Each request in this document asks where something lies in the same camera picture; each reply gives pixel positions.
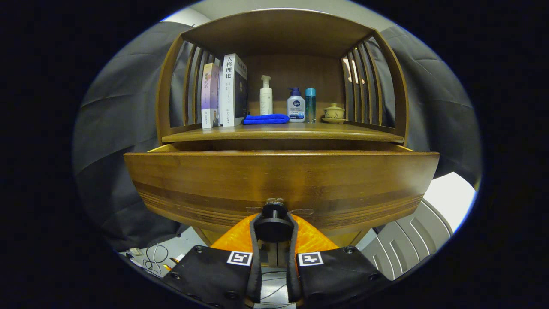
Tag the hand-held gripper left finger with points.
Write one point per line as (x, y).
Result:
(255, 279)

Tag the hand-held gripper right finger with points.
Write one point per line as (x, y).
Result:
(292, 279)

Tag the black drawer knob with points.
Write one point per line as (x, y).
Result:
(273, 225)

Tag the brown wooden cabinet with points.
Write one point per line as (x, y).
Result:
(279, 34)

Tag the blue folded cloth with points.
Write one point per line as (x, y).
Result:
(266, 119)

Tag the beige lidded teacup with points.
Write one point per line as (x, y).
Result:
(333, 112)

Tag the white bottle blue pump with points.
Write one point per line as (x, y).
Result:
(296, 107)

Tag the slim teal bottle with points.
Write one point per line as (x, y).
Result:
(310, 105)

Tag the white storage box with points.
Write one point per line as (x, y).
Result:
(450, 193)

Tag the purple book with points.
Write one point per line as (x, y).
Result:
(209, 98)

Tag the thick white book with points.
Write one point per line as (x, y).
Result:
(229, 90)

